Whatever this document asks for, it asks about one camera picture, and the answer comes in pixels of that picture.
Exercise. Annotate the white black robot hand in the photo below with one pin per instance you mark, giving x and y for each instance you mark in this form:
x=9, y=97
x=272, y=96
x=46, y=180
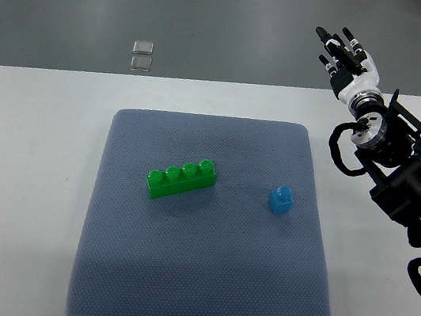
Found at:
x=353, y=75

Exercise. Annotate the blue toy block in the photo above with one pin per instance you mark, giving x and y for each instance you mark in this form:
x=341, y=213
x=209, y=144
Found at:
x=281, y=200

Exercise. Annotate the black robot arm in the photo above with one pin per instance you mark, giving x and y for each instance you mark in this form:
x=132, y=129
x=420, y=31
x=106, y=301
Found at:
x=384, y=142

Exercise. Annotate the green four-stud toy block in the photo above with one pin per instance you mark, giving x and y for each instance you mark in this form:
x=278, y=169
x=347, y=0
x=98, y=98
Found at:
x=176, y=180

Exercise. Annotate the upper metal floor plate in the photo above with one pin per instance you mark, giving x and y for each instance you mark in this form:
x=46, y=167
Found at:
x=143, y=47

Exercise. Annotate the metal floor plate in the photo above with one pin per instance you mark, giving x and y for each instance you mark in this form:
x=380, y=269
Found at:
x=141, y=63
x=143, y=47

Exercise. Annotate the lower metal floor plate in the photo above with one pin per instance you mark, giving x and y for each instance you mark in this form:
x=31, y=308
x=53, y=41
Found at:
x=141, y=63

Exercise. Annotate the blue-grey textured mat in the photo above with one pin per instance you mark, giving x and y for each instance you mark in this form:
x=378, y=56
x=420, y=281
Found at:
x=216, y=251

